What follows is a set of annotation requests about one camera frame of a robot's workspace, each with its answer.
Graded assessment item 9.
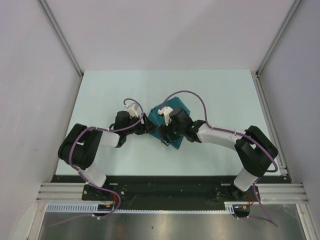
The aluminium frame rail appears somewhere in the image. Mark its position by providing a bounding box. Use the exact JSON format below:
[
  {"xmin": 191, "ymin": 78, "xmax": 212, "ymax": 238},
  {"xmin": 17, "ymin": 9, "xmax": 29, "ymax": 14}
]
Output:
[{"xmin": 251, "ymin": 71, "xmax": 320, "ymax": 240}]

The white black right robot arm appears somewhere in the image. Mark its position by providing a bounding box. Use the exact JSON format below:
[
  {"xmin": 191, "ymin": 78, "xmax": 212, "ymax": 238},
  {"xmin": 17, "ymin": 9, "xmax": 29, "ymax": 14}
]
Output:
[{"xmin": 158, "ymin": 106, "xmax": 279, "ymax": 201}]

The white slotted cable duct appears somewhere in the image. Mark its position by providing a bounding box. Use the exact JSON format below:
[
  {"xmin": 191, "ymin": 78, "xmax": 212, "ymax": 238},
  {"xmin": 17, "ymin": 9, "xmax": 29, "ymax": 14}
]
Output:
[{"xmin": 46, "ymin": 201, "xmax": 236, "ymax": 214}]

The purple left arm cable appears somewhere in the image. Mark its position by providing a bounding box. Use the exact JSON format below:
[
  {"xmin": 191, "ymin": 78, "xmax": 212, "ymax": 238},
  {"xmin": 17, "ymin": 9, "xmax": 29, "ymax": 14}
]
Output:
[{"xmin": 47, "ymin": 97, "xmax": 146, "ymax": 227}]

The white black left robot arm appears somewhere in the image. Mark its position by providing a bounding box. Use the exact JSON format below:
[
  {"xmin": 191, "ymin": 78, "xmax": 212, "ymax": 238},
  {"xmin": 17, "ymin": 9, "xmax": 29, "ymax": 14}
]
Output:
[{"xmin": 57, "ymin": 111, "xmax": 157, "ymax": 200}]

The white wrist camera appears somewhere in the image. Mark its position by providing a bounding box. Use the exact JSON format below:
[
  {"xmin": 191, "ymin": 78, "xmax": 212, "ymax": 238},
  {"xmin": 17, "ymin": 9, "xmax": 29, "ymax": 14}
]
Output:
[
  {"xmin": 158, "ymin": 106, "xmax": 173, "ymax": 126},
  {"xmin": 124, "ymin": 103, "xmax": 139, "ymax": 118}
]

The right aluminium corner post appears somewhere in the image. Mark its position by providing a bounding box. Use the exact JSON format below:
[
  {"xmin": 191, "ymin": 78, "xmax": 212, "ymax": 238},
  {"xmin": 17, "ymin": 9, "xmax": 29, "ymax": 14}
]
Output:
[{"xmin": 255, "ymin": 0, "xmax": 304, "ymax": 77}]

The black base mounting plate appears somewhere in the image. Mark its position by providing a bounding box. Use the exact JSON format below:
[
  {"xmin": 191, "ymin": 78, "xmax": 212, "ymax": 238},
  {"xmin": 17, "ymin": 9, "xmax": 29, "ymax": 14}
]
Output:
[{"xmin": 51, "ymin": 175, "xmax": 292, "ymax": 203}]

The left aluminium corner post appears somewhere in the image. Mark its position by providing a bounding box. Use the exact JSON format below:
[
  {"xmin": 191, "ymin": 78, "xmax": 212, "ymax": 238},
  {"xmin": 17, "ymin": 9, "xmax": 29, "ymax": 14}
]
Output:
[{"xmin": 36, "ymin": 0, "xmax": 84, "ymax": 77}]

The aluminium corner post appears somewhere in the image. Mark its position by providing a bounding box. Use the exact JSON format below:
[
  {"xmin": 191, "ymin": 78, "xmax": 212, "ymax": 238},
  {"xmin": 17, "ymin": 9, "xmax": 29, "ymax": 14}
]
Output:
[
  {"xmin": 36, "ymin": 0, "xmax": 84, "ymax": 77},
  {"xmin": 255, "ymin": 0, "xmax": 304, "ymax": 77}
]

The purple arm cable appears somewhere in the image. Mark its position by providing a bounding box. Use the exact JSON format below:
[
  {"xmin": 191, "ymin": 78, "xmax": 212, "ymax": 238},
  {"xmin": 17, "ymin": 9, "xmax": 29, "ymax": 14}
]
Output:
[
  {"xmin": 47, "ymin": 97, "xmax": 146, "ymax": 227},
  {"xmin": 158, "ymin": 89, "xmax": 279, "ymax": 228}
]

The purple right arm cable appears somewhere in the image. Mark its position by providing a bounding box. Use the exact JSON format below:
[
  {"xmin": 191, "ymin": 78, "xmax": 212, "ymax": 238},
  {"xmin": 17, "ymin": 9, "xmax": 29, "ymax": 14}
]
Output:
[{"xmin": 158, "ymin": 89, "xmax": 279, "ymax": 228}]

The teal cloth napkin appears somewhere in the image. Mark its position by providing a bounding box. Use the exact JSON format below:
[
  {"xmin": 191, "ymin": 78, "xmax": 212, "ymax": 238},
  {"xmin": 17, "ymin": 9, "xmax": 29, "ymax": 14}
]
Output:
[{"xmin": 148, "ymin": 96, "xmax": 191, "ymax": 150}]

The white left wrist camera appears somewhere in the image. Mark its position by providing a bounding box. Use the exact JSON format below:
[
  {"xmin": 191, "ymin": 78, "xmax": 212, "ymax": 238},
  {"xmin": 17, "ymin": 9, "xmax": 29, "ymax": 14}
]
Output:
[{"xmin": 124, "ymin": 103, "xmax": 139, "ymax": 118}]

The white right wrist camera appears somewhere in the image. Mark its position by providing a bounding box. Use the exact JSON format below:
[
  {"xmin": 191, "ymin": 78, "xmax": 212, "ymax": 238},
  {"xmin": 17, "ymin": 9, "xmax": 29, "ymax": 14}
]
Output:
[{"xmin": 158, "ymin": 106, "xmax": 173, "ymax": 126}]

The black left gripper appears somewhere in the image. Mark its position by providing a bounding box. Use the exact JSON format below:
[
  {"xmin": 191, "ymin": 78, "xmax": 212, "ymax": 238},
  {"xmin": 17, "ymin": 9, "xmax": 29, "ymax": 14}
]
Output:
[{"xmin": 123, "ymin": 113, "xmax": 157, "ymax": 135}]

